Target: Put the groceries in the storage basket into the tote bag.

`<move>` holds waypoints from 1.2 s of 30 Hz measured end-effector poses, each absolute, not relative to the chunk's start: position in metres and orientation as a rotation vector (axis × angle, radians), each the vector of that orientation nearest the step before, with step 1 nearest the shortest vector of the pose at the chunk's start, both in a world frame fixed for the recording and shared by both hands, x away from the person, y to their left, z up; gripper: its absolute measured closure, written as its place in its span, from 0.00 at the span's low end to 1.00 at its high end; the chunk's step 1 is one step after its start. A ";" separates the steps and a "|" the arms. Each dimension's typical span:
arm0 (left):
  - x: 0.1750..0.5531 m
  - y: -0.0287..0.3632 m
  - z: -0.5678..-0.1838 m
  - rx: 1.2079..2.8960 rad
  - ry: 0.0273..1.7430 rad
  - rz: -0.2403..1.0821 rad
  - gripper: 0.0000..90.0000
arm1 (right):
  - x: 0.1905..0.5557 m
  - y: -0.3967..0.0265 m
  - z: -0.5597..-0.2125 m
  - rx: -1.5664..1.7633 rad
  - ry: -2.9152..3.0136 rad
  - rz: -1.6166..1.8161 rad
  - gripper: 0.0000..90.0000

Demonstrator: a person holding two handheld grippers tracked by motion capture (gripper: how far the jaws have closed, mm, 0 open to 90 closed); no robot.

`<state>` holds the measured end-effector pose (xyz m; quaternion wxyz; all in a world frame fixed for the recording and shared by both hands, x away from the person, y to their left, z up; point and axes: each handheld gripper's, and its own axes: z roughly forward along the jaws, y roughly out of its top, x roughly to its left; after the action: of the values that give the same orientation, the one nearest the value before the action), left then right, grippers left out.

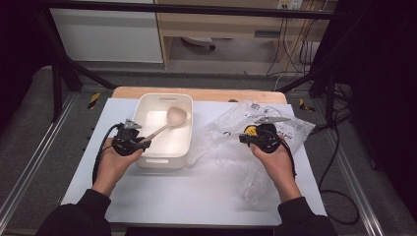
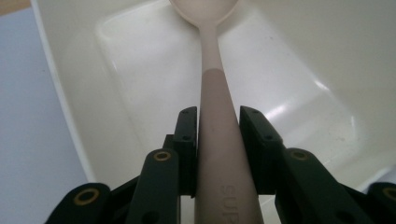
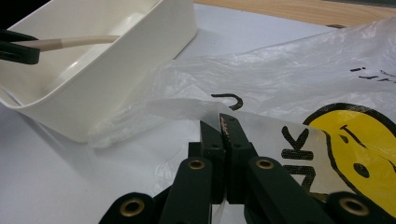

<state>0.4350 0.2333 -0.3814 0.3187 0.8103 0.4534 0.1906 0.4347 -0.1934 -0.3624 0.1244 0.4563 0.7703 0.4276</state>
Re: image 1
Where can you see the person's left hand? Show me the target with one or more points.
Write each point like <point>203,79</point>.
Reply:
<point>113,167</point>

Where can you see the black metal frame bar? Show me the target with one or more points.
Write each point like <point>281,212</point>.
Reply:
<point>196,11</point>

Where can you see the white power outlet strip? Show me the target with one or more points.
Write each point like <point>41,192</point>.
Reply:
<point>290,4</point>

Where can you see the white cabinet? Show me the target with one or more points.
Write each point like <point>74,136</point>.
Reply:
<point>105,36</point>

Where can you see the black curtain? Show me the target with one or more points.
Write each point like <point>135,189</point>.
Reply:
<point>383,82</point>
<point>16,49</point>

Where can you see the clear smiley print plastic bag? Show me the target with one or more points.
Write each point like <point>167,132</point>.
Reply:
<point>223,144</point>

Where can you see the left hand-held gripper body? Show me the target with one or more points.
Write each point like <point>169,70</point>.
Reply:
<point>126,144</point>

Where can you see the aluminium floor rail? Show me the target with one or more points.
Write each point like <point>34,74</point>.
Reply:
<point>32,164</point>
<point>357,183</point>

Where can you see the wooden desk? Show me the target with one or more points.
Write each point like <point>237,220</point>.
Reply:
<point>213,26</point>

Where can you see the white paper table mat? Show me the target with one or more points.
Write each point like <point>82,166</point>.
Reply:
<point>196,196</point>

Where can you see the person's right hand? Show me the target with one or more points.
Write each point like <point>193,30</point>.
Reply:
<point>278,170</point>

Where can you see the black metal stand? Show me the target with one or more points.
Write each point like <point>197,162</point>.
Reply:
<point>329,95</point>
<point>57,88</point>

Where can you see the white plastic bin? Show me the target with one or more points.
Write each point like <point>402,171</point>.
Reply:
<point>170,147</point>

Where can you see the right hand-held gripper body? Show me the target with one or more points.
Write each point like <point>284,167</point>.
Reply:
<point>267,139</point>

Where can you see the beige spoon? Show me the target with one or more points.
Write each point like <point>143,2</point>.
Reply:
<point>177,115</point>

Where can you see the grey office chair base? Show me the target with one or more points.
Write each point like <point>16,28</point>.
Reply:
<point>200,40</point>

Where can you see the yellow black floor tape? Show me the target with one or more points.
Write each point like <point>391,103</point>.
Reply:
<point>305,105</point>
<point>93,101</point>

